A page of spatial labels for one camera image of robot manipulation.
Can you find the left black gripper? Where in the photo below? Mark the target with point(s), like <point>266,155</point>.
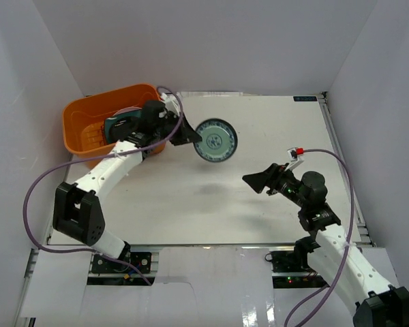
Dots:
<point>177,129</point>

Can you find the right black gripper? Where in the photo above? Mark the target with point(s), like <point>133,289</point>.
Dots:
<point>273,176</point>

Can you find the blue patterned small plate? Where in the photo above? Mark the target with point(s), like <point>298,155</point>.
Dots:
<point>219,140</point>

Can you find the teal square plate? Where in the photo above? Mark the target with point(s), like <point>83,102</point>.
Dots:
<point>107,124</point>

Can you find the black round plate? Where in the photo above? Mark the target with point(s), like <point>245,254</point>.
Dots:
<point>122,128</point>

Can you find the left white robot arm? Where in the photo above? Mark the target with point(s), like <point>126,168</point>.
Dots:
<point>78,206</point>

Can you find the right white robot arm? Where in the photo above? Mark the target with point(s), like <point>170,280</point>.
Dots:
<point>371,299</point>

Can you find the orange plastic bin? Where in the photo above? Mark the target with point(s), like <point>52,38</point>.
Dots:
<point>83,119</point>

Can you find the blue table label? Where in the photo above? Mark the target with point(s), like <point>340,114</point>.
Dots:
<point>304,98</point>

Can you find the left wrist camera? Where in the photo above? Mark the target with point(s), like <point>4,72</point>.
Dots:
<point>171,103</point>

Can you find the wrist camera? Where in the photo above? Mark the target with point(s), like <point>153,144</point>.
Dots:
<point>296,158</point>
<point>171,103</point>

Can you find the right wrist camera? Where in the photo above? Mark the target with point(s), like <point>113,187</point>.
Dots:
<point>296,158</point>

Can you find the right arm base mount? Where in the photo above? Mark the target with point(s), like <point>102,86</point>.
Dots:
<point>290,268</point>

